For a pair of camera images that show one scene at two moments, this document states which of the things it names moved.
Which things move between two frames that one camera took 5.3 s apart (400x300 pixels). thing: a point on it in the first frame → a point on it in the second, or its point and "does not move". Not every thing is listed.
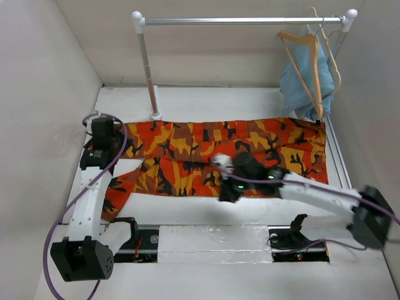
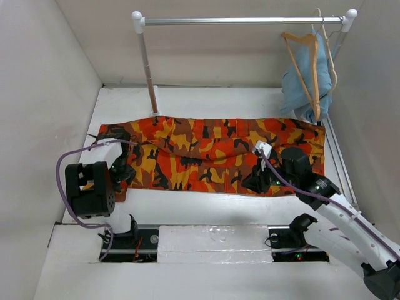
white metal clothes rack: (139, 23) does not move
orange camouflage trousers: (176, 155) does not move
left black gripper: (119, 133) → (127, 175)
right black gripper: (226, 193) → (256, 180)
